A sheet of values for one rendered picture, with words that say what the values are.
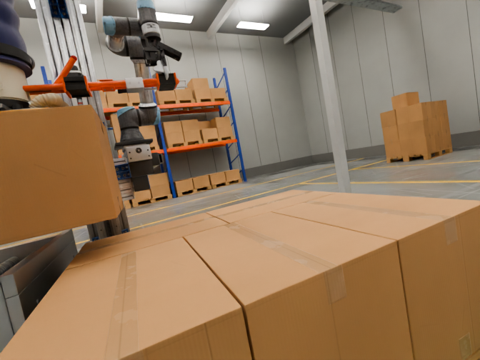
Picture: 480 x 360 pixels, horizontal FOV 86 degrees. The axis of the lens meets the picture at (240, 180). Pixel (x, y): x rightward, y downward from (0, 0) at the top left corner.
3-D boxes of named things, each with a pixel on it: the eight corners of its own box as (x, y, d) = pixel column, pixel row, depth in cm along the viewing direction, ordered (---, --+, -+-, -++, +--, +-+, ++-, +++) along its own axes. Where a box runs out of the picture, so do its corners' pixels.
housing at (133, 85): (126, 88, 106) (124, 77, 106) (127, 93, 112) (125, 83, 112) (144, 87, 109) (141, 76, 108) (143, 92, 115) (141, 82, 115)
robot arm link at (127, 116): (119, 131, 172) (115, 111, 171) (141, 128, 177) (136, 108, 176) (119, 127, 161) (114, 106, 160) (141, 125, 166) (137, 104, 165)
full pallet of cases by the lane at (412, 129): (428, 159, 600) (418, 85, 587) (386, 163, 690) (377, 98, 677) (453, 152, 656) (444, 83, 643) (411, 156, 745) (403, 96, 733)
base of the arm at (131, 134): (119, 146, 172) (116, 131, 172) (143, 143, 179) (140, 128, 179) (121, 142, 159) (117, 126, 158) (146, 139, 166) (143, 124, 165)
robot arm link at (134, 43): (137, 125, 178) (121, 35, 155) (159, 122, 184) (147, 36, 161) (140, 128, 168) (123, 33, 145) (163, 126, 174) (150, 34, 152)
